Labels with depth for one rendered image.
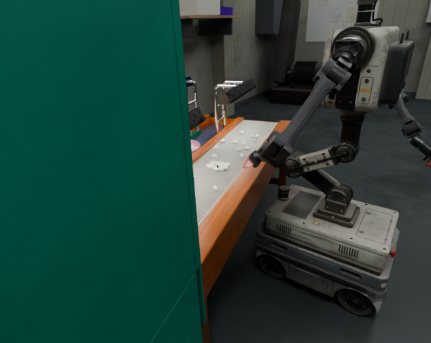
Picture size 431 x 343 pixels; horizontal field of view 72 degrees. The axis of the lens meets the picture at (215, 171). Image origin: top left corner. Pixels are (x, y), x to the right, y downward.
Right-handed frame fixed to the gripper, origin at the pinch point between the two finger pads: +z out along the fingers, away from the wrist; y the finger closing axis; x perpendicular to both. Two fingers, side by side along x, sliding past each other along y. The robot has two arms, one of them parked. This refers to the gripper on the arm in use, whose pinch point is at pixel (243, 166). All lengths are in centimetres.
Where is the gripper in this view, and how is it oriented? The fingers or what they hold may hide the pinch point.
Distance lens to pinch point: 158.3
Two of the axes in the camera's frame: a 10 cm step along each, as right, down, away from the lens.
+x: 6.2, 7.8, 0.7
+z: -6.8, 5.0, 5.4
